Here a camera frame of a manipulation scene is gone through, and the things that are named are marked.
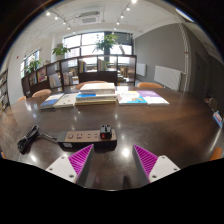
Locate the side window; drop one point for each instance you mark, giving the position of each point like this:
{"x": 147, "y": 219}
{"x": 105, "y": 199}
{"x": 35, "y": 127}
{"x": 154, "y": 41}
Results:
{"x": 28, "y": 59}

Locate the small white radiator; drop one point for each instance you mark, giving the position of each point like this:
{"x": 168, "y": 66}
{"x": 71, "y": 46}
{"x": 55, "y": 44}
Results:
{"x": 141, "y": 69}

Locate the dark grey door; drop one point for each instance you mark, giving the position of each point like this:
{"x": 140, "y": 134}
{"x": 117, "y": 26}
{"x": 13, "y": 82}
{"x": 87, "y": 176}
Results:
{"x": 200, "y": 76}

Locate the dark open shelf unit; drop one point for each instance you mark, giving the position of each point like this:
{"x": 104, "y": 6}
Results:
{"x": 50, "y": 76}

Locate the large white radiator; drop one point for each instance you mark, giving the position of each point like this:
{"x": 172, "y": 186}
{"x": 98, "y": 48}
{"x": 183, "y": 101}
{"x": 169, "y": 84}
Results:
{"x": 167, "y": 77}

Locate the white vertical pipe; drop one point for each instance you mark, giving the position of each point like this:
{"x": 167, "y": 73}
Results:
{"x": 184, "y": 56}

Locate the large paned window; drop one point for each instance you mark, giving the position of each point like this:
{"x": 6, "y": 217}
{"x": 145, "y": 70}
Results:
{"x": 90, "y": 39}

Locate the ceiling spotlights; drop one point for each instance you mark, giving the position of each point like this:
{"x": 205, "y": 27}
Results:
{"x": 122, "y": 16}

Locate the ceiling air conditioner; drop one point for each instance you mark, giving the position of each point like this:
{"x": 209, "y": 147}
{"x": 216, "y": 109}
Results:
{"x": 89, "y": 18}

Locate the blue and white book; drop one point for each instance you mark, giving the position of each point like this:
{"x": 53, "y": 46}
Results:
{"x": 96, "y": 96}

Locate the blue upright booklet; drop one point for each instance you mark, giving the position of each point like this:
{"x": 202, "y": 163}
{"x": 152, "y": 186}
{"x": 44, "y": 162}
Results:
{"x": 218, "y": 118}

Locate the purple and white book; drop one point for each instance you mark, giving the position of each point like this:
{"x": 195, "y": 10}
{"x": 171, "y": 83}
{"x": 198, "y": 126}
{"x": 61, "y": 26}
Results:
{"x": 154, "y": 98}

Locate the dark power strip, beige top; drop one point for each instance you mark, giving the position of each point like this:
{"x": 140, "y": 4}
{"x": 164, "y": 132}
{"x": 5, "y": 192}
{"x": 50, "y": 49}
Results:
{"x": 81, "y": 136}

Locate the brown chair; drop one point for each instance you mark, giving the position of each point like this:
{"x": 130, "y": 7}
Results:
{"x": 211, "y": 104}

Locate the small black charger block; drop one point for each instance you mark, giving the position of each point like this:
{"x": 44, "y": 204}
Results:
{"x": 105, "y": 130}

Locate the large white book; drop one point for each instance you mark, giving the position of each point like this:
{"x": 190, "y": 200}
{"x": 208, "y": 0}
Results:
{"x": 97, "y": 88}

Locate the large leafy potted plant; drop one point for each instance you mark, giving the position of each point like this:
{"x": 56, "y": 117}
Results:
{"x": 106, "y": 42}

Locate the wall bookshelf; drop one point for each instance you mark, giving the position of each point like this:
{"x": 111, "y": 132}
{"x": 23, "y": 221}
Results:
{"x": 4, "y": 90}

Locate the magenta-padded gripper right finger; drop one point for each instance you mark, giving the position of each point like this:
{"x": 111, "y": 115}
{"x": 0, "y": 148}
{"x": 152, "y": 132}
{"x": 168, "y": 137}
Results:
{"x": 163, "y": 166}

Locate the thin white book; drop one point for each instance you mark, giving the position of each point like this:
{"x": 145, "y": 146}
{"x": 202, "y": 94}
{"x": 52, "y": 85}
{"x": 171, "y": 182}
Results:
{"x": 66, "y": 100}

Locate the small potted plant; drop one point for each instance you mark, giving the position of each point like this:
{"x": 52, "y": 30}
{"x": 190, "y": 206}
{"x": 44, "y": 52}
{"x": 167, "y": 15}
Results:
{"x": 60, "y": 50}

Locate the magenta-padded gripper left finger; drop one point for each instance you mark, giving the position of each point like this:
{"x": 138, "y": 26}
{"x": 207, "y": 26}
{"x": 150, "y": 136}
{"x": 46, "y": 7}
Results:
{"x": 63, "y": 166}

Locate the orange chair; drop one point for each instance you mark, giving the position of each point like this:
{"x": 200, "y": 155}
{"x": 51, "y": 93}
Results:
{"x": 2, "y": 155}
{"x": 216, "y": 154}

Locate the blue cover book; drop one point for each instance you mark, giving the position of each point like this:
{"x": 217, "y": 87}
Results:
{"x": 50, "y": 101}

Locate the round white ceiling lamps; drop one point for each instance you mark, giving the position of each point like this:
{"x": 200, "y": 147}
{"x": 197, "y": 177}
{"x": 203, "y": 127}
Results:
{"x": 184, "y": 14}

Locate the thick cream book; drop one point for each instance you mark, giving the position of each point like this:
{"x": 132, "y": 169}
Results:
{"x": 96, "y": 102}

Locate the bushy potted plant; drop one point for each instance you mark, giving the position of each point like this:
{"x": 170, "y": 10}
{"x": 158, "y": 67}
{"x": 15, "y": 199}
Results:
{"x": 32, "y": 65}

